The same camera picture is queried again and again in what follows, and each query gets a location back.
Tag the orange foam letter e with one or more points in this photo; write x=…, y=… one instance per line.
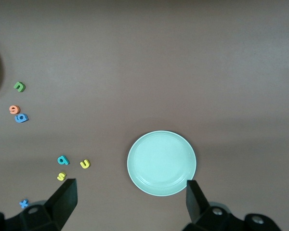
x=11, y=110

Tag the blue foam letter g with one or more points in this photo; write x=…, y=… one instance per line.
x=26, y=118

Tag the brown table cover sheet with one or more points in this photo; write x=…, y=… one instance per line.
x=144, y=48

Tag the yellow foam letter s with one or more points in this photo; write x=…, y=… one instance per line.
x=61, y=176

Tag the yellow foam letter u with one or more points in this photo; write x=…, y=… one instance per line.
x=86, y=166

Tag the green plate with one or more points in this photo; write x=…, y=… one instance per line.
x=161, y=163

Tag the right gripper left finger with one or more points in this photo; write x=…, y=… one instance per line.
x=62, y=204

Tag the teal foam letter a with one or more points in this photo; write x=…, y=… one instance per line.
x=67, y=161

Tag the green foam letter u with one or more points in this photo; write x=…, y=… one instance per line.
x=20, y=84

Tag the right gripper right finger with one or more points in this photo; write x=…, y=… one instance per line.
x=197, y=207

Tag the blue foam letter x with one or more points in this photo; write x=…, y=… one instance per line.
x=24, y=203

